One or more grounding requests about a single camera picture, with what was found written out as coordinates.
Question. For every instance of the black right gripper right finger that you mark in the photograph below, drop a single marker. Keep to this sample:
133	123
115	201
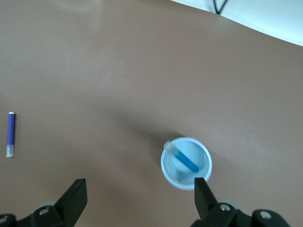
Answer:
206	201

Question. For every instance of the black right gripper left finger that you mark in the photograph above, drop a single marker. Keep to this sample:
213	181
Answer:
71	203

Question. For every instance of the blue marker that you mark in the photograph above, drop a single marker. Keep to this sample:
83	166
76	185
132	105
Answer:
185	160

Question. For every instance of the blue mesh cup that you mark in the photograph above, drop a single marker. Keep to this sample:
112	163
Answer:
168	170

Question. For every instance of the purple marker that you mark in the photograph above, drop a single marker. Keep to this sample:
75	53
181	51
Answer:
11	132

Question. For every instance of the black stand legs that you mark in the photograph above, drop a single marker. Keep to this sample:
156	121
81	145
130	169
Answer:
219	9

